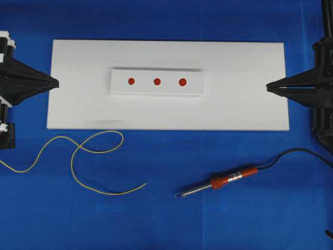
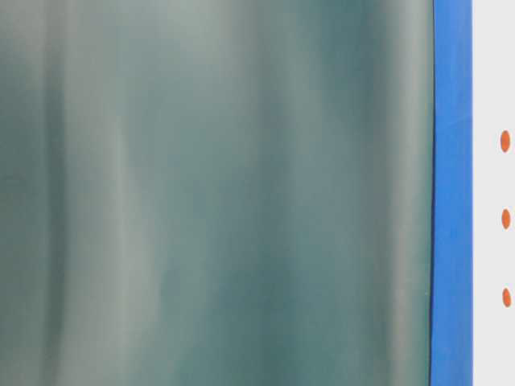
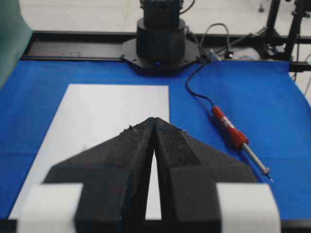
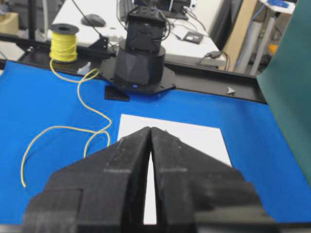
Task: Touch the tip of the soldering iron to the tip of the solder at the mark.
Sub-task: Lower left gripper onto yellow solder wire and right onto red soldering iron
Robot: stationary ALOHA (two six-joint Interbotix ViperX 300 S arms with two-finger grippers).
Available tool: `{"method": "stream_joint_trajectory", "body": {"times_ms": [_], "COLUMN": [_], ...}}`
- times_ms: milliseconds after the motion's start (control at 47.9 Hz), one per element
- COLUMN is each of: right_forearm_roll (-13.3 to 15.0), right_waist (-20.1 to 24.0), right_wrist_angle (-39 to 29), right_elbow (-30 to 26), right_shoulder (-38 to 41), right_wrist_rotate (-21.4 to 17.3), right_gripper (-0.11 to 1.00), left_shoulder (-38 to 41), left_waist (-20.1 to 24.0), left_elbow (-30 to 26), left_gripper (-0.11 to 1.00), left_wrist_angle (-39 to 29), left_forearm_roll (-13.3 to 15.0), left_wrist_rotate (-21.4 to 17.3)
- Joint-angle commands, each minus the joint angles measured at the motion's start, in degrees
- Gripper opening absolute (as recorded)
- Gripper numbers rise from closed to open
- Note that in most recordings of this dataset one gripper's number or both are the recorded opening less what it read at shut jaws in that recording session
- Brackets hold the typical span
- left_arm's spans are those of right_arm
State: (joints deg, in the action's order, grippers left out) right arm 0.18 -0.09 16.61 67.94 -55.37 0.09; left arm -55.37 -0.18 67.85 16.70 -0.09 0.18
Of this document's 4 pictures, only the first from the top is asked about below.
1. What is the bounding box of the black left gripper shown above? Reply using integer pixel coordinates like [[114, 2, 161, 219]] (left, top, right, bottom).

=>
[[1, 56, 59, 105]]

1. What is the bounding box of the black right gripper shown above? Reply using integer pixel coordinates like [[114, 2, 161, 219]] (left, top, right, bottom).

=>
[[266, 38, 332, 130]]

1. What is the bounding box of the yellow solder wire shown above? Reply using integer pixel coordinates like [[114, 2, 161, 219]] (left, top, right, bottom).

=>
[[0, 130, 147, 196]]

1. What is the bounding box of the orange handled soldering iron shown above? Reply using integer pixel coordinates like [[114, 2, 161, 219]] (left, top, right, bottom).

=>
[[175, 167, 259, 197]]

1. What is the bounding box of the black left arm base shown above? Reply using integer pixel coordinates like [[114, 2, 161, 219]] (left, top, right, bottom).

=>
[[0, 123, 16, 149]]

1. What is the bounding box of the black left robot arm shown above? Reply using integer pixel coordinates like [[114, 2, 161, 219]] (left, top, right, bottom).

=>
[[1, 31, 59, 133]]

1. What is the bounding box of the large white base board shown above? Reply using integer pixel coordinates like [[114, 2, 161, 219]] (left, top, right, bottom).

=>
[[47, 40, 289, 131]]

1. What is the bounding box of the small white raised plate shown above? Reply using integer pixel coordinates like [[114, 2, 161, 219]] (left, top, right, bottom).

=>
[[110, 68, 203, 96]]

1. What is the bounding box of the blue table cloth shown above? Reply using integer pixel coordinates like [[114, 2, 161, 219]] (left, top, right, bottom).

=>
[[1, 1, 332, 249]]

